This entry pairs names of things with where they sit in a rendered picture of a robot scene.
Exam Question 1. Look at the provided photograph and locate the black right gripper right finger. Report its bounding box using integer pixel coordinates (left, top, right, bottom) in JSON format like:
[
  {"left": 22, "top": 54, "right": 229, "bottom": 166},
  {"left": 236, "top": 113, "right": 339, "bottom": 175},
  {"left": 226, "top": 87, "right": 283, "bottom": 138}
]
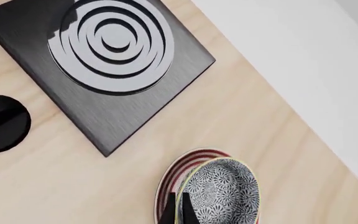
[{"left": 181, "top": 192, "right": 196, "bottom": 224}]

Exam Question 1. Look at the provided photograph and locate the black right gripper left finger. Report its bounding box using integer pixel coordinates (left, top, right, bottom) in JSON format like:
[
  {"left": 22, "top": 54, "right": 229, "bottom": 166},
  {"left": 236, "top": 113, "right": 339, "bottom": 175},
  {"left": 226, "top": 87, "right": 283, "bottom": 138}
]
[{"left": 159, "top": 192, "right": 176, "bottom": 224}]

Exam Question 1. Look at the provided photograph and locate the black patterned bowl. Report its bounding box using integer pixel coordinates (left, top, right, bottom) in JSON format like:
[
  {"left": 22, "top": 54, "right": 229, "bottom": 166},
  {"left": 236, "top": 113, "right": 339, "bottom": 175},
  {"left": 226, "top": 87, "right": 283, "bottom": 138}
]
[{"left": 173, "top": 157, "right": 264, "bottom": 224}]

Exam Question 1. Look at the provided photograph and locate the plate with red rings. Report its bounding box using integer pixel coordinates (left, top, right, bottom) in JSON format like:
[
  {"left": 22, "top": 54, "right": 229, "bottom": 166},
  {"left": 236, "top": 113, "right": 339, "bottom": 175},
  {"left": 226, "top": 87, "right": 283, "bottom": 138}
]
[{"left": 154, "top": 147, "right": 233, "bottom": 224}]

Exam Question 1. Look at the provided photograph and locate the flat black stove plate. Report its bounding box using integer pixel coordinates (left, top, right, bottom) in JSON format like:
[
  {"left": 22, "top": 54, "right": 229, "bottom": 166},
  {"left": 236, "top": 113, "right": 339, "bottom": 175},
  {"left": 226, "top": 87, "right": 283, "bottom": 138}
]
[{"left": 0, "top": 0, "right": 217, "bottom": 158}]

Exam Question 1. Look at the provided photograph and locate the round black knob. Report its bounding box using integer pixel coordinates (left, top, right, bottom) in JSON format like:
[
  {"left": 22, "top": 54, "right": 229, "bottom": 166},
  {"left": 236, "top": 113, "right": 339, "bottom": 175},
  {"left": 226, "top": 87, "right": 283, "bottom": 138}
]
[{"left": 0, "top": 94, "right": 32, "bottom": 154}]

